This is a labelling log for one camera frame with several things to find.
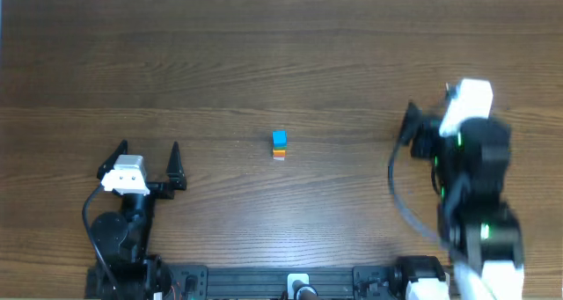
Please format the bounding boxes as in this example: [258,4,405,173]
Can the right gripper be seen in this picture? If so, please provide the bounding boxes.
[400,100,443,159]

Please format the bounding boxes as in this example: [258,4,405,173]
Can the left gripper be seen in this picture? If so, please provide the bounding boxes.
[96,139,188,201]

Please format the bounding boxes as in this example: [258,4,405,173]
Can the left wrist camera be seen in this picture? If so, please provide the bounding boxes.
[100,154,152,197]

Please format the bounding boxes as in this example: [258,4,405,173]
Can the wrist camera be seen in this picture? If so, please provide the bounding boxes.
[438,77,494,138]
[100,154,152,197]

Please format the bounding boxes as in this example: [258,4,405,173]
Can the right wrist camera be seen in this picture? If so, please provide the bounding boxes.
[438,77,494,138]

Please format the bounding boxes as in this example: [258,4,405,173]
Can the mounting rail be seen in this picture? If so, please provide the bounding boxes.
[85,264,454,300]

